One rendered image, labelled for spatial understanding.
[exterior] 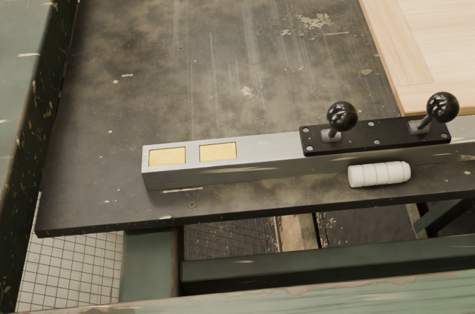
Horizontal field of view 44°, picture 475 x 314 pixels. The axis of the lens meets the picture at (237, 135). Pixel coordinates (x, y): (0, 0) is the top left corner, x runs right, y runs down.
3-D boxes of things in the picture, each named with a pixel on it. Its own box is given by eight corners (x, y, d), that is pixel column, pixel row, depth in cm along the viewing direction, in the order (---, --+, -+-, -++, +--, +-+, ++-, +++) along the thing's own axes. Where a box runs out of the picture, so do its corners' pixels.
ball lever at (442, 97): (431, 141, 80) (467, 117, 67) (403, 144, 80) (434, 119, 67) (427, 115, 81) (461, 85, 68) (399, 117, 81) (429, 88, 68)
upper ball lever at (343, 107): (344, 150, 80) (363, 126, 67) (317, 153, 80) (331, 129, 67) (341, 123, 81) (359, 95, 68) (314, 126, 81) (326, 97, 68)
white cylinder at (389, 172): (350, 192, 79) (409, 186, 79) (353, 178, 77) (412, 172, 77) (346, 175, 81) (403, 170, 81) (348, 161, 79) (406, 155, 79)
